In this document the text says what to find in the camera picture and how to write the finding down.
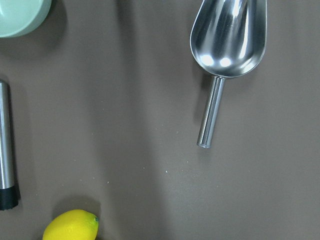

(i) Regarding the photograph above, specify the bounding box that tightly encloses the steel ice scoop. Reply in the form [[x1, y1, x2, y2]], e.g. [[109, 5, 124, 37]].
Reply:
[[189, 0, 267, 149]]

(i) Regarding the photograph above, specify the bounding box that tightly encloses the mint green bowl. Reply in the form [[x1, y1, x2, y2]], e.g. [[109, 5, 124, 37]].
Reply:
[[0, 0, 52, 38]]

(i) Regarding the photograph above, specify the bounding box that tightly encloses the steel muddler black tip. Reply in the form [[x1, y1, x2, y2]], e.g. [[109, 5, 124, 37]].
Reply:
[[0, 80, 19, 211]]

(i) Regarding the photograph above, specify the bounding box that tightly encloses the yellow lemon outer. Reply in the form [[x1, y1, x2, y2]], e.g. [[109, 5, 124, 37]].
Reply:
[[42, 209, 100, 240]]

